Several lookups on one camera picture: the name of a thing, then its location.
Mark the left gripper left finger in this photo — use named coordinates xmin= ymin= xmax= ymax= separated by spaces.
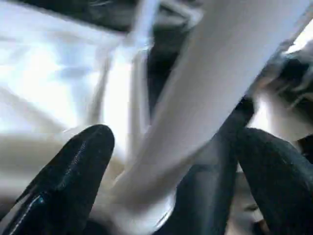
xmin=0 ymin=124 xmax=115 ymax=235

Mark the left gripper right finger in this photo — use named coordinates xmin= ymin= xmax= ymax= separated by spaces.
xmin=235 ymin=127 xmax=313 ymax=235

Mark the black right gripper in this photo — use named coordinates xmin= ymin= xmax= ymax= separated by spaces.
xmin=267 ymin=49 xmax=313 ymax=98

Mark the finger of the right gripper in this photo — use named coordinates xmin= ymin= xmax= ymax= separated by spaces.
xmin=166 ymin=97 xmax=256 ymax=235

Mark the white plastic table top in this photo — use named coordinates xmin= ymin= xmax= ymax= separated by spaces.
xmin=0 ymin=0 xmax=152 ymax=206

